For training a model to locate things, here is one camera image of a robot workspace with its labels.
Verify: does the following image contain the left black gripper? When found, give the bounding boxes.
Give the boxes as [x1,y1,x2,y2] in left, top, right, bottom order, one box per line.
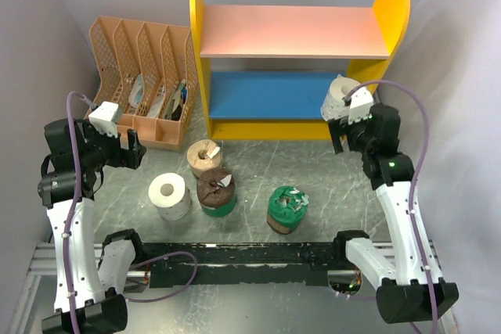
[79,119,146,170]

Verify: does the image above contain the white floral toilet paper roll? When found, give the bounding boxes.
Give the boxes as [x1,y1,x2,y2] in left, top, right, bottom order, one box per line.
[320,74,359,121]

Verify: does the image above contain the white dotted toilet paper roll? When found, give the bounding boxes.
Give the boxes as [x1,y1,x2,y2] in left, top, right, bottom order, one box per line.
[148,173,192,221]

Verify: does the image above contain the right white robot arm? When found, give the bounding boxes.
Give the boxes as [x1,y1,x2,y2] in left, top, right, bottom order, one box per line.
[328,103,459,324]

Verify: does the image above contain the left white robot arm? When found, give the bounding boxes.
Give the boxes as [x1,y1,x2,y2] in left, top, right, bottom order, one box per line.
[38,119,146,333]

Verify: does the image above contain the yellow pink blue shelf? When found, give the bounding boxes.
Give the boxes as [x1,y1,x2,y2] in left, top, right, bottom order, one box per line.
[189,0,411,141]

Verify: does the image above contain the items in file organizer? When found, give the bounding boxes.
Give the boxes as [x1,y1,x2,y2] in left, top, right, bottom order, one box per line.
[126,74,188,121]

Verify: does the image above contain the beige wrapped paper roll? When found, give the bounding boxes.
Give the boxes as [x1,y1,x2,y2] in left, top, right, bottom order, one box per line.
[186,139,222,179]

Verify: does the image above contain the orange plastic file organizer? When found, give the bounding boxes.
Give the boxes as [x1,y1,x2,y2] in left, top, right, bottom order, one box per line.
[89,16,198,151]

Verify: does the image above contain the brown green wrapped paper roll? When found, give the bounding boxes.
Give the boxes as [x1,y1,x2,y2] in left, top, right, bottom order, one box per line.
[196,167,236,217]

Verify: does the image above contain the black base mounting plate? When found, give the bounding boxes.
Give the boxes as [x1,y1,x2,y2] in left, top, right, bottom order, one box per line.
[132,242,362,293]

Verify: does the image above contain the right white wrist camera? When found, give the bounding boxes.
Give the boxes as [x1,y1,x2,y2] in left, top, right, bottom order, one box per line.
[348,87,374,125]

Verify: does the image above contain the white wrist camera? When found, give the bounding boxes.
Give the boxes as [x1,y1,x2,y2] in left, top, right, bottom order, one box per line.
[88,101,122,138]
[348,87,374,125]

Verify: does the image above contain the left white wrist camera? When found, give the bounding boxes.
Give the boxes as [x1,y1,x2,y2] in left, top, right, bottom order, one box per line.
[88,101,122,138]

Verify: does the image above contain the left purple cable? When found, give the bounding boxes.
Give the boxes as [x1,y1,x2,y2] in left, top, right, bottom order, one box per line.
[62,90,199,334]

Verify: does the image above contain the aluminium rail frame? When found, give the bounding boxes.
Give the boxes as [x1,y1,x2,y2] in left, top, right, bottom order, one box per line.
[27,95,443,276]

